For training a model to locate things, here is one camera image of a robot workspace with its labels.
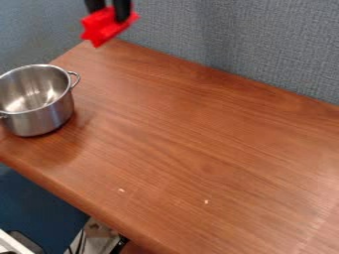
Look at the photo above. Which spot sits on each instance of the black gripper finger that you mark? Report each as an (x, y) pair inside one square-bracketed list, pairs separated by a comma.
[(122, 7), (94, 5)]

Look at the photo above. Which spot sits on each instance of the white object at corner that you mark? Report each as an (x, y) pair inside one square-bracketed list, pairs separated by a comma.
[(10, 246)]

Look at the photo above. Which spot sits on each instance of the red rectangular block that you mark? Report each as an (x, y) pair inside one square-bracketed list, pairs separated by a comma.
[(102, 27)]

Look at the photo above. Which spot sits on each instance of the metal table leg frame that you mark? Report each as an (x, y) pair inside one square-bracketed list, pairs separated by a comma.
[(97, 239)]

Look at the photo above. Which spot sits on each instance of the stainless steel pot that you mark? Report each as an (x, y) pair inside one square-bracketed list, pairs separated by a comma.
[(37, 99)]

